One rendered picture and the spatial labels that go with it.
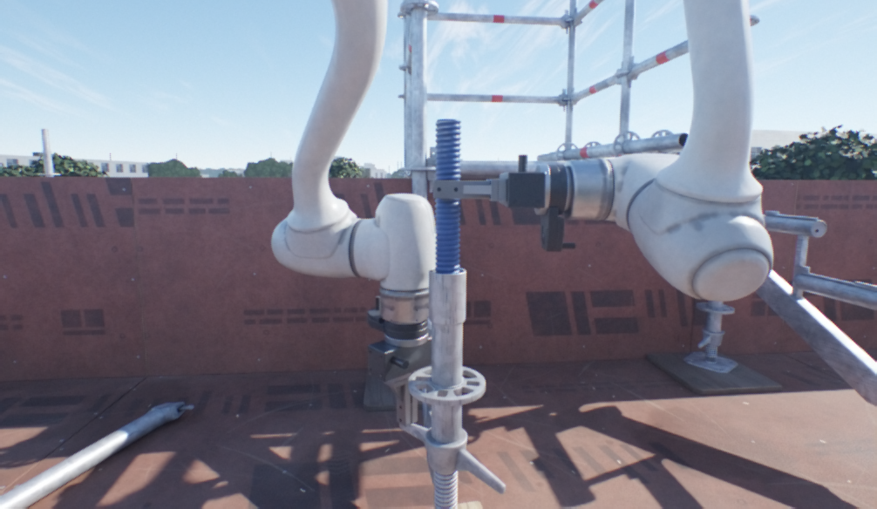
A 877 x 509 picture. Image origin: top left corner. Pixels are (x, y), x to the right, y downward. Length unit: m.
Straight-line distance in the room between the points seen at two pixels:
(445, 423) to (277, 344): 1.08
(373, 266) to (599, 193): 0.36
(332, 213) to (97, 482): 0.91
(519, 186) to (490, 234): 1.02
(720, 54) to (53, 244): 1.89
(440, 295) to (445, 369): 0.11
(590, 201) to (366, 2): 0.38
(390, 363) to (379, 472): 0.49
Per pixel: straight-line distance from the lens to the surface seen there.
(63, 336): 2.01
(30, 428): 1.75
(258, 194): 1.63
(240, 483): 1.24
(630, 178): 0.64
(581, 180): 0.64
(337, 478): 1.19
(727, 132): 0.53
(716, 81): 0.53
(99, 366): 1.98
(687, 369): 1.87
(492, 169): 1.46
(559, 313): 1.75
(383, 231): 0.70
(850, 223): 2.39
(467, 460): 0.75
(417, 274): 0.70
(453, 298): 0.65
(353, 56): 0.60
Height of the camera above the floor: 0.69
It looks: 7 degrees down
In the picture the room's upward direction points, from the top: straight up
